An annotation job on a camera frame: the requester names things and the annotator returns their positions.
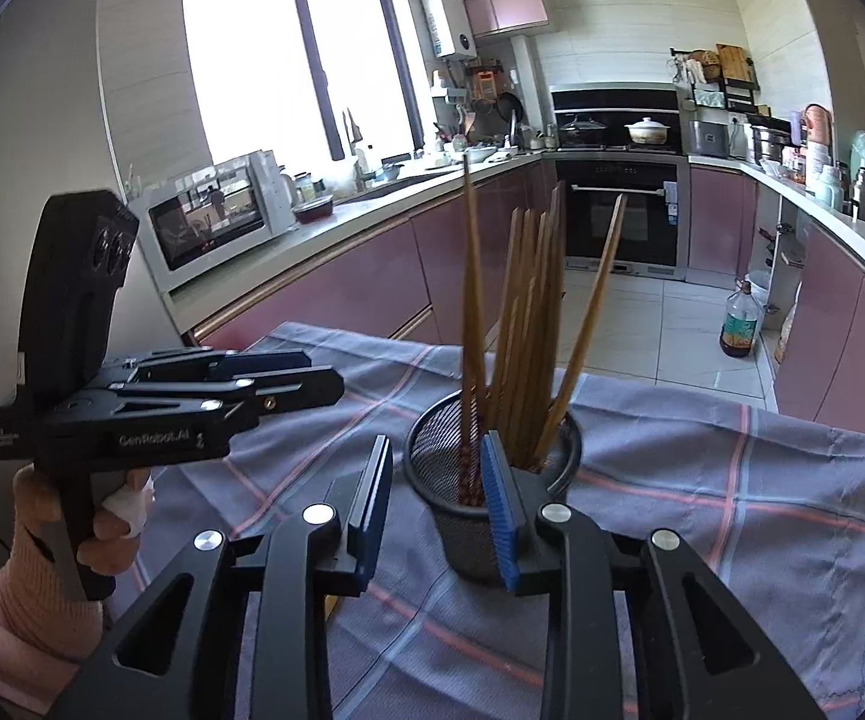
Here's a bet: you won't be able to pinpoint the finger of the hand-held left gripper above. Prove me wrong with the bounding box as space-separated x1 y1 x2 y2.
103 349 314 391
50 366 346 440

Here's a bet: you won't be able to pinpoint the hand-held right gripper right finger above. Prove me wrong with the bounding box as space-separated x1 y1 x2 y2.
479 430 827 720

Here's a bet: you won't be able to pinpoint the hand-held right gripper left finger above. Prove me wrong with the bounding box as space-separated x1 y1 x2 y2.
50 433 396 720

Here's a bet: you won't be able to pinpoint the black mesh utensil holder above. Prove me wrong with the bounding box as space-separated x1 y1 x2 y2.
404 390 584 590

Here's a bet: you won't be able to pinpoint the bundle of wooden chopsticks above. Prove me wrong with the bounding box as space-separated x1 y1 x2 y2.
458 154 629 511

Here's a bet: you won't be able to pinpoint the person's left forearm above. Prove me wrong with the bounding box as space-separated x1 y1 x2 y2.
0 465 107 717

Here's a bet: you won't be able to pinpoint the person's left hand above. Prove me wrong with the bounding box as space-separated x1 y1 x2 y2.
89 469 156 578

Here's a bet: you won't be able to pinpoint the pink kitchen cabinets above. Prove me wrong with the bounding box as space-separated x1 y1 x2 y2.
191 161 865 451

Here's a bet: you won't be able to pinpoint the white microwave oven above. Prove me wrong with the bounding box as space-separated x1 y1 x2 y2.
128 150 297 293

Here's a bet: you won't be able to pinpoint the red bowl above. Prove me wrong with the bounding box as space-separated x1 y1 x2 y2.
293 195 336 224

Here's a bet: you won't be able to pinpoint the plaid blue-grey tablecloth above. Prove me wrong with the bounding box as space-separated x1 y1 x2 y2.
128 321 865 720

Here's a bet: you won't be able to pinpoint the kitchen window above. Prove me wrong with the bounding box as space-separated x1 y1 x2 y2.
179 0 422 166

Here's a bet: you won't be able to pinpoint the cooking oil bottle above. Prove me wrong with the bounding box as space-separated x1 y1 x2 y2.
719 281 764 357

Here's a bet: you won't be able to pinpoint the black built-in oven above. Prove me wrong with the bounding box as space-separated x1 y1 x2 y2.
554 157 680 271

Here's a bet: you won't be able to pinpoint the black pot with glass lid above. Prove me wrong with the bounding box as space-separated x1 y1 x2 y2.
557 114 608 149

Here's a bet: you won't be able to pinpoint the white water heater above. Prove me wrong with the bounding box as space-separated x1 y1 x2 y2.
421 0 479 61

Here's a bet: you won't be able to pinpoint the white casserole pot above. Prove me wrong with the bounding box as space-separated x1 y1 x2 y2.
625 117 675 145

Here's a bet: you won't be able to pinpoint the black integrated stove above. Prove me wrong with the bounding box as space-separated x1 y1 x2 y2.
550 84 684 155

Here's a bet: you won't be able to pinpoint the white kitchen countertop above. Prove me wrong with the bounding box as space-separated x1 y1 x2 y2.
143 150 865 331

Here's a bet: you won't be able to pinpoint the wooden cutting board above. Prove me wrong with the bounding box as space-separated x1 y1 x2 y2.
716 43 749 82

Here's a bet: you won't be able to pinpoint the black wall rack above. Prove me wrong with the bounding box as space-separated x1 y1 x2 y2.
668 45 759 113

